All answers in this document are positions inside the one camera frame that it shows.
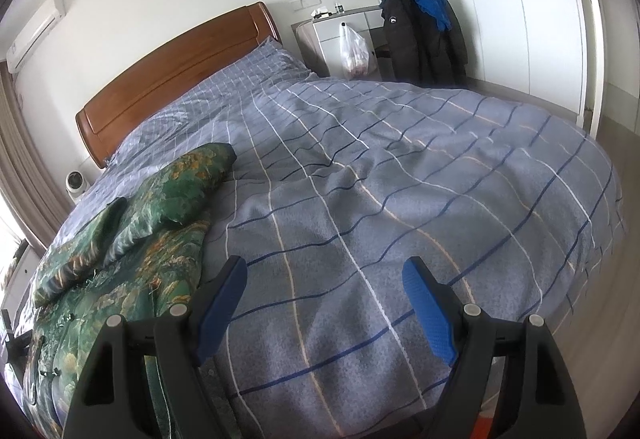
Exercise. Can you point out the bed with blue plaid cover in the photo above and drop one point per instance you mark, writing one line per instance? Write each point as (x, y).
(400, 169)

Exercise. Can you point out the person's orange garment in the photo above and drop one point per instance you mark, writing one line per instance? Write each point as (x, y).
(487, 426)

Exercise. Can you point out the black jacket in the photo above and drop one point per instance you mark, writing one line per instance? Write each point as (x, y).
(415, 54)

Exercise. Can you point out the green patterned jacket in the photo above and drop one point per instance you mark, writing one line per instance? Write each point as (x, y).
(150, 269)

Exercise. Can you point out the grey white desk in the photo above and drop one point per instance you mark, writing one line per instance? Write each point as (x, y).
(330, 39)

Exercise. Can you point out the beige curtain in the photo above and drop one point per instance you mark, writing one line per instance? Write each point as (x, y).
(25, 159)

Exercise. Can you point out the small white fan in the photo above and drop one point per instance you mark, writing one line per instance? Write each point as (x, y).
(77, 183)

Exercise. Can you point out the clear plastic bottle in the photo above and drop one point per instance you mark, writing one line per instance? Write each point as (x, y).
(339, 5)

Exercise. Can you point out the wooden headboard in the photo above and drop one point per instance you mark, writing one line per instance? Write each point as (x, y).
(175, 69)

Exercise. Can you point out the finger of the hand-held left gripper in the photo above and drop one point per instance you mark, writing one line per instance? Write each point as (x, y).
(9, 334)

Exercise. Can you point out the white plastic bag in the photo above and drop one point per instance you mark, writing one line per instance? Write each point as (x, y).
(356, 54)

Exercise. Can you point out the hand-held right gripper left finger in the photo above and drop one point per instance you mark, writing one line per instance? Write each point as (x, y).
(217, 309)

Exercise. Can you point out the white air conditioner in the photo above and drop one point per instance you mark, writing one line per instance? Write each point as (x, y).
(35, 31)

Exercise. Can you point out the white door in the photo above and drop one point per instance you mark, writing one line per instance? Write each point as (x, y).
(615, 19)

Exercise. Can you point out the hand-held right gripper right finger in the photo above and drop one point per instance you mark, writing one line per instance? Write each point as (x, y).
(432, 314)

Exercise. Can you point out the white window seat cabinet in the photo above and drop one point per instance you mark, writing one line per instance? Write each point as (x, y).
(15, 269)

